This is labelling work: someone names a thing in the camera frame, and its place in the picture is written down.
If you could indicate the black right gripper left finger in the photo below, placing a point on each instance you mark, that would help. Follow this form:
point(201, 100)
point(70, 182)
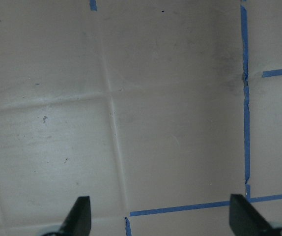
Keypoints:
point(78, 220)

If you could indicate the brown paper table mat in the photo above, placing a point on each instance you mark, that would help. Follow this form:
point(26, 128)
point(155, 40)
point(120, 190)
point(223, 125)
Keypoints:
point(158, 110)

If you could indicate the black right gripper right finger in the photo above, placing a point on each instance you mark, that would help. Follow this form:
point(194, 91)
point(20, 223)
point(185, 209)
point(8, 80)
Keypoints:
point(245, 220)

